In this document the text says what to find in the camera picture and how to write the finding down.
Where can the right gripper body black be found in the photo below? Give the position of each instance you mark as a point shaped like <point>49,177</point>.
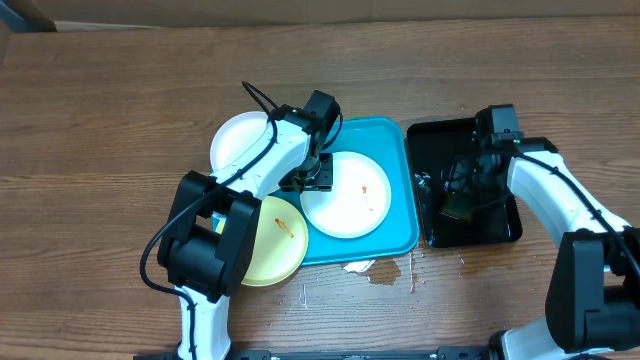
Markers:
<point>483,189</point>

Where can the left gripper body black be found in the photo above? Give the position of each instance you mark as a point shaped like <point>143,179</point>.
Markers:
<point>318,176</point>

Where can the green yellow sponge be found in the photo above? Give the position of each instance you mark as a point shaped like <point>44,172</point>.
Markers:
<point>458,206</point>

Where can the white plate with faint stain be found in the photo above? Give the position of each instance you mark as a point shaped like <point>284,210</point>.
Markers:
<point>358,202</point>

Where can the white plate with red streak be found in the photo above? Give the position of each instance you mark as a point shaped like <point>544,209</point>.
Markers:
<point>239,141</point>

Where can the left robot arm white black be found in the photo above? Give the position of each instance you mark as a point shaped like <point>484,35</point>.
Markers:
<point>207,243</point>

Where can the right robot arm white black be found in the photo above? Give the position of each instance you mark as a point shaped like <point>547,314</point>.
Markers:
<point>592,304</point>

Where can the black plastic tray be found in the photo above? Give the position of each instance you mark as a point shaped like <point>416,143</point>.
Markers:
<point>432,146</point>

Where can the teal plastic tray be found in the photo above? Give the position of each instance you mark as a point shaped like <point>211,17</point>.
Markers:
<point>377,138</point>

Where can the yellow plate with orange stain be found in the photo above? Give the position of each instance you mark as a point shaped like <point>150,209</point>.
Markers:
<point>280,246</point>

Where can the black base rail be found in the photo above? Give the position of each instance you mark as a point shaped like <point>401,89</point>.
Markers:
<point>442,353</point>

